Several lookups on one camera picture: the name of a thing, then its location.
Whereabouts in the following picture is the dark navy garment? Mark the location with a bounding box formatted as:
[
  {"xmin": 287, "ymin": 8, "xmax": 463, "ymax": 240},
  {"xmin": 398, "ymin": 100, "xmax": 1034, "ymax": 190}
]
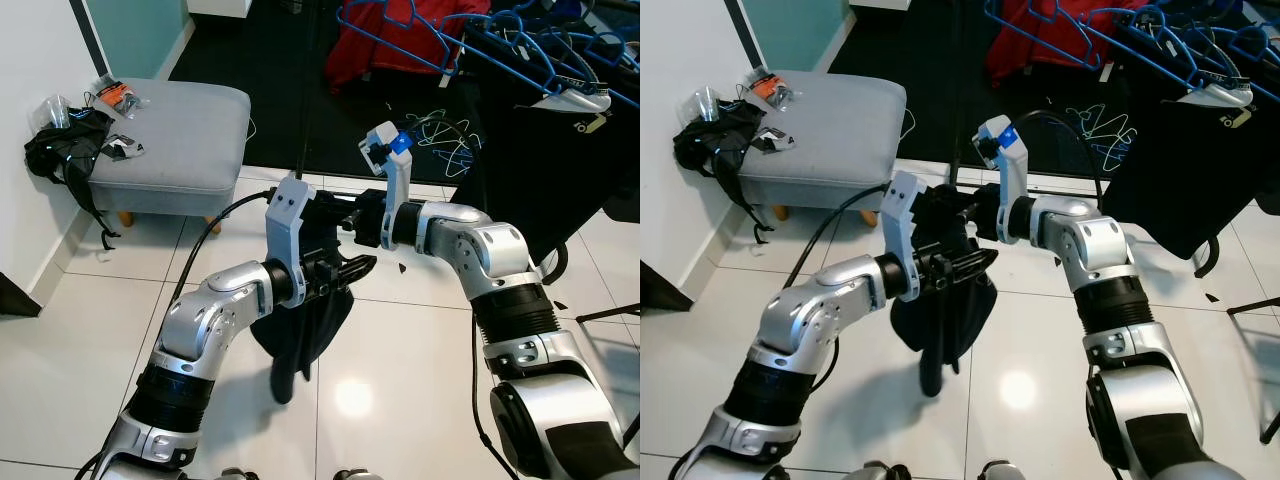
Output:
[
  {"xmin": 890, "ymin": 183, "xmax": 999, "ymax": 398},
  {"xmin": 250, "ymin": 190, "xmax": 356, "ymax": 406}
]

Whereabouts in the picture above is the blue plastic clothes hanger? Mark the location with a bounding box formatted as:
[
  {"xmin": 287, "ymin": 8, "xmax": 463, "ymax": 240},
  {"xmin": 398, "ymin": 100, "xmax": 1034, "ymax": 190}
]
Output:
[
  {"xmin": 985, "ymin": 0, "xmax": 1111, "ymax": 61},
  {"xmin": 1110, "ymin": 5, "xmax": 1280, "ymax": 109},
  {"xmin": 338, "ymin": 0, "xmax": 471, "ymax": 66},
  {"xmin": 460, "ymin": 8, "xmax": 641, "ymax": 111}
]

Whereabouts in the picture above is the grey upholstered ottoman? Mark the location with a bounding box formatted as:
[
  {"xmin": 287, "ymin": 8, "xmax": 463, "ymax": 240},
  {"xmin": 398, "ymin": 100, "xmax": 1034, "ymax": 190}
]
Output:
[
  {"xmin": 88, "ymin": 78, "xmax": 253, "ymax": 229},
  {"xmin": 735, "ymin": 70, "xmax": 906, "ymax": 219}
]

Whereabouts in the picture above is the black printed T-shirt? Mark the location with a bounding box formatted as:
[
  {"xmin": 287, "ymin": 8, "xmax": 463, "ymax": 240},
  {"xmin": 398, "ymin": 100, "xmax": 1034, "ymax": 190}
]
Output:
[
  {"xmin": 450, "ymin": 60, "xmax": 641, "ymax": 263},
  {"xmin": 1100, "ymin": 50, "xmax": 1280, "ymax": 261}
]

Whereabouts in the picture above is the black and white packet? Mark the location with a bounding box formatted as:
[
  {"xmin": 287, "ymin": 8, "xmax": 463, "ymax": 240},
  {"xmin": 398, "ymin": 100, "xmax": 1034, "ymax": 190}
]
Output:
[
  {"xmin": 755, "ymin": 128, "xmax": 799, "ymax": 156},
  {"xmin": 100, "ymin": 135, "xmax": 146, "ymax": 163}
]

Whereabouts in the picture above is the orange packet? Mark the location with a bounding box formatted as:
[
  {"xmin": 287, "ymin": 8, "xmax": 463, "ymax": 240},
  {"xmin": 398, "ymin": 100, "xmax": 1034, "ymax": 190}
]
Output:
[
  {"xmin": 745, "ymin": 68, "xmax": 796, "ymax": 109},
  {"xmin": 85, "ymin": 75, "xmax": 141, "ymax": 116}
]

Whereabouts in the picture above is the black cabinet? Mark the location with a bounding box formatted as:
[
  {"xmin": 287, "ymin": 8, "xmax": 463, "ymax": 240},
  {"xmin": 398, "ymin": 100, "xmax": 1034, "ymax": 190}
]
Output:
[
  {"xmin": 0, "ymin": 270, "xmax": 43, "ymax": 319},
  {"xmin": 640, "ymin": 262, "xmax": 691, "ymax": 313}
]

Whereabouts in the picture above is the clear plastic cup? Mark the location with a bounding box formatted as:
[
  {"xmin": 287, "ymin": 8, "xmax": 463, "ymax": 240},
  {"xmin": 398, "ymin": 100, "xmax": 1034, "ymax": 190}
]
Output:
[
  {"xmin": 690, "ymin": 85, "xmax": 723, "ymax": 123},
  {"xmin": 30, "ymin": 95, "xmax": 71, "ymax": 131}
]

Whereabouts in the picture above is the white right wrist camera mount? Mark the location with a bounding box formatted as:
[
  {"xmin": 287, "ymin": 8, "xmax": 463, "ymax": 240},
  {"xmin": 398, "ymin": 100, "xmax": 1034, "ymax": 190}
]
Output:
[
  {"xmin": 975, "ymin": 115, "xmax": 1031, "ymax": 241},
  {"xmin": 358, "ymin": 122, "xmax": 413, "ymax": 241}
]

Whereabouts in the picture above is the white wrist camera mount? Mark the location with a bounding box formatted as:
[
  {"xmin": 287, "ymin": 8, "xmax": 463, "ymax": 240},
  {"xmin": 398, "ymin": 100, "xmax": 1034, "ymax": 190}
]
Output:
[
  {"xmin": 882, "ymin": 170, "xmax": 929, "ymax": 296},
  {"xmin": 265, "ymin": 173, "xmax": 319, "ymax": 301},
  {"xmin": 975, "ymin": 115, "xmax": 1031, "ymax": 241},
  {"xmin": 358, "ymin": 122, "xmax": 413, "ymax": 241}
]

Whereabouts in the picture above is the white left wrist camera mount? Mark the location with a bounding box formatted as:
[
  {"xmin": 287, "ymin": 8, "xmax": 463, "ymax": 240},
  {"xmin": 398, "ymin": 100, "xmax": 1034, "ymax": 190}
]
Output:
[
  {"xmin": 265, "ymin": 173, "xmax": 319, "ymax": 301},
  {"xmin": 882, "ymin": 170, "xmax": 929, "ymax": 296}
]

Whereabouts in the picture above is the white wire clothes hanger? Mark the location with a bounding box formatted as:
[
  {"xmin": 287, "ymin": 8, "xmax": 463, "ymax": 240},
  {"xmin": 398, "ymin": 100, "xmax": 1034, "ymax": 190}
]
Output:
[
  {"xmin": 405, "ymin": 108, "xmax": 481, "ymax": 181},
  {"xmin": 1065, "ymin": 100, "xmax": 1136, "ymax": 171}
]

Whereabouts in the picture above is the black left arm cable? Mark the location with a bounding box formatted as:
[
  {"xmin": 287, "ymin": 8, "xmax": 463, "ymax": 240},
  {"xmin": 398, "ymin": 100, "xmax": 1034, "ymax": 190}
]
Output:
[
  {"xmin": 165, "ymin": 190, "xmax": 276, "ymax": 321},
  {"xmin": 800, "ymin": 183, "xmax": 896, "ymax": 291}
]

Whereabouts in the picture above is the black bag with straps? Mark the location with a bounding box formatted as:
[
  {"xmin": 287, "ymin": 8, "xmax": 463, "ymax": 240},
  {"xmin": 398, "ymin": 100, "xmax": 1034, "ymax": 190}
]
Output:
[
  {"xmin": 675, "ymin": 98, "xmax": 776, "ymax": 246},
  {"xmin": 25, "ymin": 105, "xmax": 126, "ymax": 251}
]

